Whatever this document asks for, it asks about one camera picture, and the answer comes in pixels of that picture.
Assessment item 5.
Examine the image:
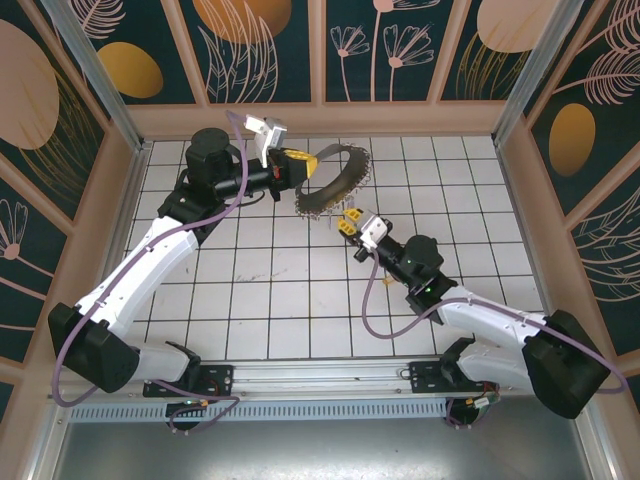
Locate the aluminium frame post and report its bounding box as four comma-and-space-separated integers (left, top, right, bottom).
492, 0, 569, 149
39, 0, 154, 154

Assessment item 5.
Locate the aluminium right frame post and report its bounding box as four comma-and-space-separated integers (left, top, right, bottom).
492, 0, 569, 149

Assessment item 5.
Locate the oval steel plate with split rings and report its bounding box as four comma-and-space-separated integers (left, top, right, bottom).
293, 141, 374, 222

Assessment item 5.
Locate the grey metal panel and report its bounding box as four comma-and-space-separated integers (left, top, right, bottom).
49, 419, 606, 480

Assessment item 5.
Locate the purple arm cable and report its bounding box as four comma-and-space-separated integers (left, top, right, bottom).
362, 252, 629, 431
52, 110, 251, 436

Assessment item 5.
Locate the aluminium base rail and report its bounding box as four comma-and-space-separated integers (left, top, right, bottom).
47, 354, 591, 401

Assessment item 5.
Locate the aluminium left frame post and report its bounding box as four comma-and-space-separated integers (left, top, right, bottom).
39, 0, 154, 154

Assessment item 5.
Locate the grey slotted cable duct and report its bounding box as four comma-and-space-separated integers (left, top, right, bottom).
69, 402, 451, 421

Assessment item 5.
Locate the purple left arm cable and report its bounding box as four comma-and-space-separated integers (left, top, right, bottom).
52, 110, 251, 436

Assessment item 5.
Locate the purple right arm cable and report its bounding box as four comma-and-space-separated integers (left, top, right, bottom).
362, 252, 629, 431

